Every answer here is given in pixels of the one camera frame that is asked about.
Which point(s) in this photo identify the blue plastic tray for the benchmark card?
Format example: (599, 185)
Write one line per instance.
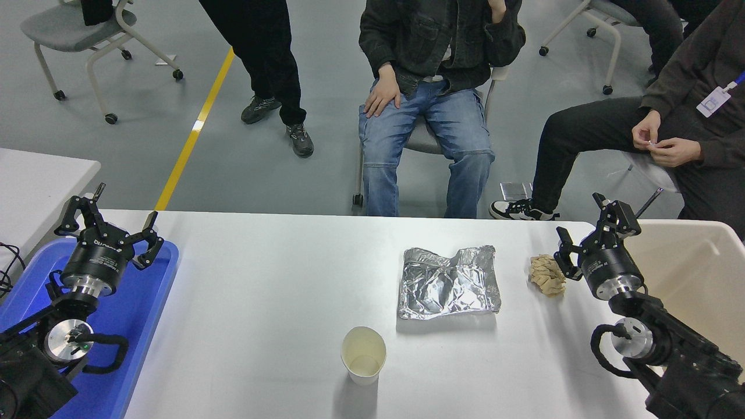
(139, 314)

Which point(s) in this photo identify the shiny metal floor plate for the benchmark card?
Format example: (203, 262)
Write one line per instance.
(515, 191)

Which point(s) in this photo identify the large pale plastic bin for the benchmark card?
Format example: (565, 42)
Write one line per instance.
(698, 273)

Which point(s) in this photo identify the person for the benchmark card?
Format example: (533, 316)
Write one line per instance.
(657, 29)
(593, 128)
(454, 128)
(268, 58)

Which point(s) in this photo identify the silver foil tray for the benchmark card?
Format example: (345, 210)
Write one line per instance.
(448, 285)

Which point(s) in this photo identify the white seat chair black leg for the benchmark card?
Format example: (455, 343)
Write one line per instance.
(655, 174)

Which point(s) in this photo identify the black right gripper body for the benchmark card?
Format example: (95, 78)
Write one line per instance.
(608, 267)

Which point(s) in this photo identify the tan paper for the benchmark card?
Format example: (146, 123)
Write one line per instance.
(548, 276)

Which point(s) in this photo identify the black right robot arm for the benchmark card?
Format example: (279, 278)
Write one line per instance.
(687, 361)

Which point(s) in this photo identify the white paper cup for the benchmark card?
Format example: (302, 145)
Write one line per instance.
(364, 355)

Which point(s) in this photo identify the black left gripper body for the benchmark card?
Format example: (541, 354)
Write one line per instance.
(96, 259)

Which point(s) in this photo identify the white side table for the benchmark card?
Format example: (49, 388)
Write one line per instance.
(35, 192)

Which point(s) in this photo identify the person's hand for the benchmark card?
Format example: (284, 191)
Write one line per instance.
(646, 131)
(384, 90)
(497, 9)
(675, 152)

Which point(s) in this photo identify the black garment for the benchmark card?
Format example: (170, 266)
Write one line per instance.
(96, 11)

